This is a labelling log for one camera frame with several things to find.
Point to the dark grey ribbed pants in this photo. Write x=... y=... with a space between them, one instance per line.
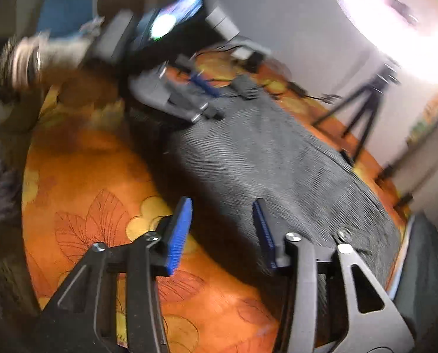
x=263 y=161

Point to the grey box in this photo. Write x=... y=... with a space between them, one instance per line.
x=222 y=24

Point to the person's left forearm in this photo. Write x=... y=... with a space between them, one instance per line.
x=53 y=57

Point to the dark grey cushion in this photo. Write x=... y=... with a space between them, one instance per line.
x=428 y=275

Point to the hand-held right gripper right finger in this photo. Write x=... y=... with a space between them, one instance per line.
x=264 y=233

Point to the orange floral blanket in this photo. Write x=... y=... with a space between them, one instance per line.
x=94 y=198

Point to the blue cloth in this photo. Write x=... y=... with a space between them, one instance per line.
x=63 y=5

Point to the lit screen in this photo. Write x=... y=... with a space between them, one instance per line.
x=171 y=18

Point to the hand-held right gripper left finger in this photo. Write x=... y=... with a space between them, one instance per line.
x=179 y=235

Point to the black tripod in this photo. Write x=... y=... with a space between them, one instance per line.
x=366 y=106

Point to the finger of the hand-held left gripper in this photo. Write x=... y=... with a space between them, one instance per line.
x=205 y=85
x=198 y=112

